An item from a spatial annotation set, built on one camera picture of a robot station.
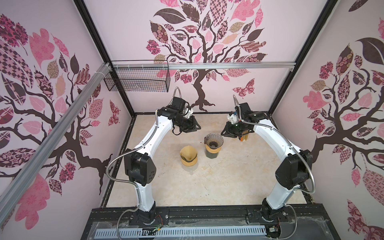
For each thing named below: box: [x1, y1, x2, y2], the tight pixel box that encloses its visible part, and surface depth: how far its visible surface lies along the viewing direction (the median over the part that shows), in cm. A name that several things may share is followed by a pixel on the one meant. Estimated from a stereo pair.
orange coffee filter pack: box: [238, 130, 250, 142], surface depth 103 cm
